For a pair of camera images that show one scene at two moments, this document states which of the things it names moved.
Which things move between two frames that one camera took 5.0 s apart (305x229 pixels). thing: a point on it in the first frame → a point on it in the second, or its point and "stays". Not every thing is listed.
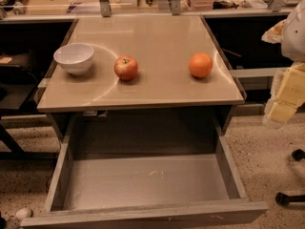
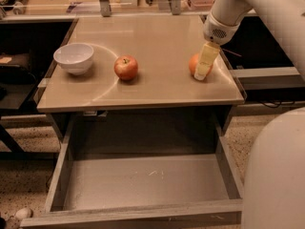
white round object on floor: x=23 y=213 stays
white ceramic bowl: x=76 y=57 stays
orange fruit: x=200 y=65 stays
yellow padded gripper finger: x=287 y=96 → x=217 y=33
